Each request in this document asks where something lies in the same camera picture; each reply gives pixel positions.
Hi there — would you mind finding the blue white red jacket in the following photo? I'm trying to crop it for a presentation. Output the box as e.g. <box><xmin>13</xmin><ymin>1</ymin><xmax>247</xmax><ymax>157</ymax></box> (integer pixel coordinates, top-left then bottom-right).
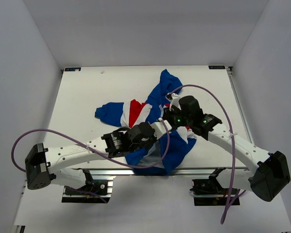
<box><xmin>95</xmin><ymin>70</ymin><xmax>197</xmax><ymax>176</ymax></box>

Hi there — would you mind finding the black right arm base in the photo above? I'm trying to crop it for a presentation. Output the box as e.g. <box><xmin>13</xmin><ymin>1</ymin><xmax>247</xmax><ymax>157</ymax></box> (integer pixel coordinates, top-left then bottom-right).
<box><xmin>190</xmin><ymin>167</ymin><xmax>228</xmax><ymax>206</ymax></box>

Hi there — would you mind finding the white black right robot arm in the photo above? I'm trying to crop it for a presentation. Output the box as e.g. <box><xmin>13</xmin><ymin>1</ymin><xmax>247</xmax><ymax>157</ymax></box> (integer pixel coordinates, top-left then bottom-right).
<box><xmin>163</xmin><ymin>93</ymin><xmax>291</xmax><ymax>202</ymax></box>

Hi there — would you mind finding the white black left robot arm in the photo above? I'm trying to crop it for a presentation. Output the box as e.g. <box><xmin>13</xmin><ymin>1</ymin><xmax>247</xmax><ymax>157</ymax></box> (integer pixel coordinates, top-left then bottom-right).
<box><xmin>25</xmin><ymin>122</ymin><xmax>165</xmax><ymax>194</ymax></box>

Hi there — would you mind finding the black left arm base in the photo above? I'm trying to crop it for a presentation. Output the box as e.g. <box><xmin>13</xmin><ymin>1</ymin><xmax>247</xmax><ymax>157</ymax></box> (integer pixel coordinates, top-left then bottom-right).
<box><xmin>62</xmin><ymin>168</ymin><xmax>113</xmax><ymax>204</ymax></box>

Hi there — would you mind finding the blue right corner label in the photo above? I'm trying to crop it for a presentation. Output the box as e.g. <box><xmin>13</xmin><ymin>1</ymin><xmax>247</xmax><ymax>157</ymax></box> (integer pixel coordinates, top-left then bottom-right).
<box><xmin>208</xmin><ymin>65</ymin><xmax>226</xmax><ymax>69</ymax></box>

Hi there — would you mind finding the blue corner label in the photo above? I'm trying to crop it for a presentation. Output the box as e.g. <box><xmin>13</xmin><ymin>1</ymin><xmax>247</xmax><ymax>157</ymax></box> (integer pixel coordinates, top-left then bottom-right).
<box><xmin>208</xmin><ymin>65</ymin><xmax>226</xmax><ymax>69</ymax></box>
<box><xmin>64</xmin><ymin>67</ymin><xmax>81</xmax><ymax>72</ymax></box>

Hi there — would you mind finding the blue left corner label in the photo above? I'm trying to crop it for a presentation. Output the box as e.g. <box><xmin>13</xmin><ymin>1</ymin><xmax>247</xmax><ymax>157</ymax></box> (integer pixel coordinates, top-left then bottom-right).
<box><xmin>64</xmin><ymin>67</ymin><xmax>81</xmax><ymax>72</ymax></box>

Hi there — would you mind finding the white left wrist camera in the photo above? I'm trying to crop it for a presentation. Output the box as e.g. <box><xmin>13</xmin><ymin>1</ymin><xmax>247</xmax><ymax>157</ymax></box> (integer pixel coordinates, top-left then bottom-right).
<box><xmin>150</xmin><ymin>120</ymin><xmax>172</xmax><ymax>140</ymax></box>

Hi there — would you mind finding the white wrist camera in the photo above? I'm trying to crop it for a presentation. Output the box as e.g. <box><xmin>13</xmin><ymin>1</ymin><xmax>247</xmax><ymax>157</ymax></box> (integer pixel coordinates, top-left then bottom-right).
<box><xmin>166</xmin><ymin>93</ymin><xmax>181</xmax><ymax>111</ymax></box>
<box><xmin>150</xmin><ymin>120</ymin><xmax>172</xmax><ymax>140</ymax></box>

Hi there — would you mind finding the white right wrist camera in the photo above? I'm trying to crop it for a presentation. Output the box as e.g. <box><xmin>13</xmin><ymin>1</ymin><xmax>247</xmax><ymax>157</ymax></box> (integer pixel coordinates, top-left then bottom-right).
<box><xmin>166</xmin><ymin>93</ymin><xmax>181</xmax><ymax>111</ymax></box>

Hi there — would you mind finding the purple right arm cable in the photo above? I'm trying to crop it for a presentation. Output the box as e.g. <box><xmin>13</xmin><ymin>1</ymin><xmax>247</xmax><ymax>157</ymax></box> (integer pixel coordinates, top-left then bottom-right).
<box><xmin>166</xmin><ymin>84</ymin><xmax>247</xmax><ymax>224</ymax></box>

